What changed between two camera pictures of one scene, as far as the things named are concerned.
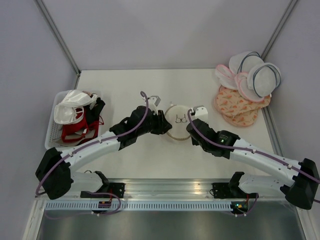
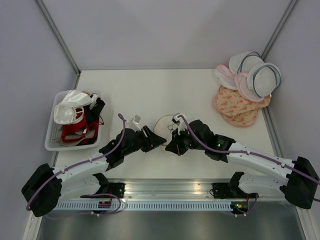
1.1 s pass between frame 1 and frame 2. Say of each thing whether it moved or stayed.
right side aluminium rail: stayed
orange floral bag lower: stayed
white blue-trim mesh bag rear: stayed
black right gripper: moved
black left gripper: moved
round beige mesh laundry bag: moved
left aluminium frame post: stayed
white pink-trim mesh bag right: stayed
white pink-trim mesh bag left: stayed
